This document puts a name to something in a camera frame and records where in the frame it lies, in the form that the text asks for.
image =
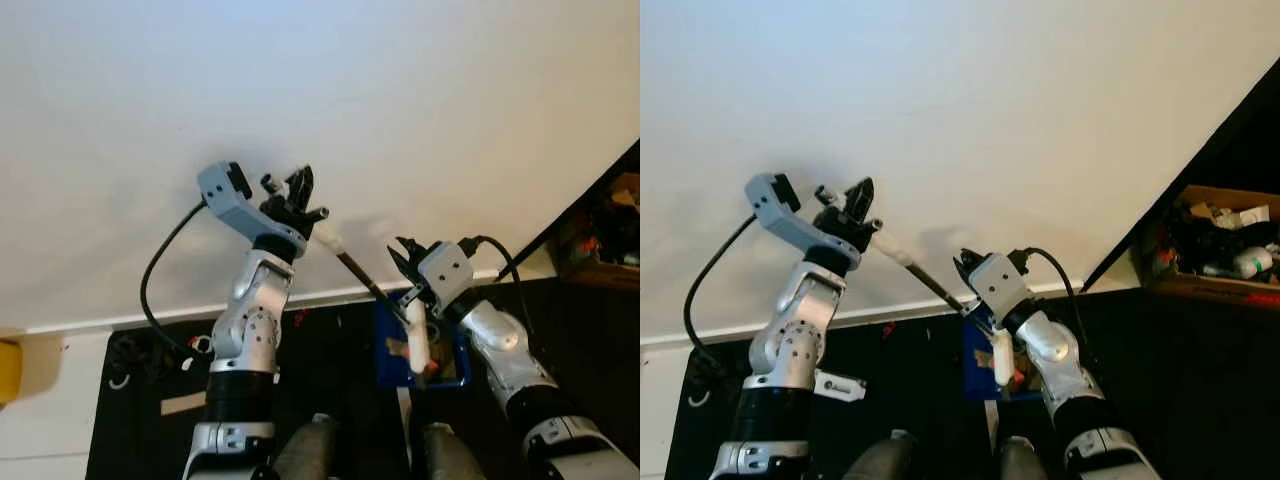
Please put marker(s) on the black stick with white sleeve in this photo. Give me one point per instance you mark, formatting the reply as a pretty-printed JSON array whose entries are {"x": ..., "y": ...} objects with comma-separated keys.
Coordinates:
[
  {"x": 925, "y": 277},
  {"x": 358, "y": 270}
]

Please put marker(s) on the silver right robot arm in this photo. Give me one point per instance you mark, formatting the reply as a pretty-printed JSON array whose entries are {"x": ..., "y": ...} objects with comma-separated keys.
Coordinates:
[
  {"x": 1065, "y": 370},
  {"x": 515, "y": 365}
]

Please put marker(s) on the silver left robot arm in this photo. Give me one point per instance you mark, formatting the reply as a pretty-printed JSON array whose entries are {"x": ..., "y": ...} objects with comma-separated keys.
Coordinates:
[
  {"x": 790, "y": 345},
  {"x": 245, "y": 335}
]

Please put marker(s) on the black floor mat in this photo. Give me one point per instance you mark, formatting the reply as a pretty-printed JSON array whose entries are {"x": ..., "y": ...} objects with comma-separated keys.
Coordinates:
[
  {"x": 340, "y": 385},
  {"x": 1180, "y": 390}
]

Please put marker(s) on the blue dustpan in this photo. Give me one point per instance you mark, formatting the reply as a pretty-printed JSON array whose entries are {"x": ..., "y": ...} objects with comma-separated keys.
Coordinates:
[
  {"x": 978, "y": 350},
  {"x": 450, "y": 350}
]

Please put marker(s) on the grey right robot leg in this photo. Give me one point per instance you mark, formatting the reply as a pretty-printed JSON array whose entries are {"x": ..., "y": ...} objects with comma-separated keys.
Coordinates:
[
  {"x": 1020, "y": 460},
  {"x": 450, "y": 455}
]

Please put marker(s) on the grey robot leg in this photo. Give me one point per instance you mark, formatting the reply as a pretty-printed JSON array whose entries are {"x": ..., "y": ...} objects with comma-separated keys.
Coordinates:
[
  {"x": 880, "y": 458},
  {"x": 1020, "y": 460},
  {"x": 308, "y": 450},
  {"x": 450, "y": 455}
]

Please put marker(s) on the cardboard box with clutter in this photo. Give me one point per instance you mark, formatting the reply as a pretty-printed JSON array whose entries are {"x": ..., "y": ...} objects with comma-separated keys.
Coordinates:
[
  {"x": 600, "y": 240},
  {"x": 1215, "y": 245}
]

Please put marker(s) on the grey left robot leg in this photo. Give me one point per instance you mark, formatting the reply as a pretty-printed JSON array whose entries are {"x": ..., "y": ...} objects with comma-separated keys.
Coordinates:
[
  {"x": 880, "y": 458},
  {"x": 308, "y": 450}
]

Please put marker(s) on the beige tape strip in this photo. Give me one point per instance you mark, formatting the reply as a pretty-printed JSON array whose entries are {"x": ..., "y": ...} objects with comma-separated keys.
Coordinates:
[{"x": 182, "y": 403}]

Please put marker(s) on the yellow object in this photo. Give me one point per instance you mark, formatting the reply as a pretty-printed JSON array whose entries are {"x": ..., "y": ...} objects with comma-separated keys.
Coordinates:
[{"x": 8, "y": 372}]

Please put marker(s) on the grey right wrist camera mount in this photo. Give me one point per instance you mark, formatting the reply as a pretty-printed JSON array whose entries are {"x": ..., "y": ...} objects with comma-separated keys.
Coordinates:
[
  {"x": 1000, "y": 283},
  {"x": 447, "y": 272}
]

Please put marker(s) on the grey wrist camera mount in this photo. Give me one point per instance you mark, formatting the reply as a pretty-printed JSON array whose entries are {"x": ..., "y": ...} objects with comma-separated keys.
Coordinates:
[
  {"x": 447, "y": 272},
  {"x": 780, "y": 208},
  {"x": 1000, "y": 283},
  {"x": 228, "y": 198}
]

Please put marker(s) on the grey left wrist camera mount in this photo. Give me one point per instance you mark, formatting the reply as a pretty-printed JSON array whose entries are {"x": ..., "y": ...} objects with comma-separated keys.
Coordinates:
[
  {"x": 780, "y": 208},
  {"x": 228, "y": 198}
]

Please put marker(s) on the grey plastic bracket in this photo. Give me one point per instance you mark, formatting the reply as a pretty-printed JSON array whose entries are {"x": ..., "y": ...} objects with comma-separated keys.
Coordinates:
[{"x": 840, "y": 386}]

